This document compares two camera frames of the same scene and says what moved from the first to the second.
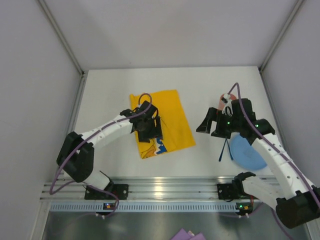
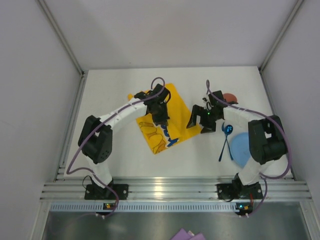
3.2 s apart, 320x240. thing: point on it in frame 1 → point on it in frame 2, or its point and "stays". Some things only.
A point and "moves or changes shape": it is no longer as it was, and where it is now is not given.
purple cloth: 183,235 stays
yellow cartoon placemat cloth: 177,133 moves or changes shape
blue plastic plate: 244,155 stays
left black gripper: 155,128 → 160,115
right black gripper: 217,122 → 201,118
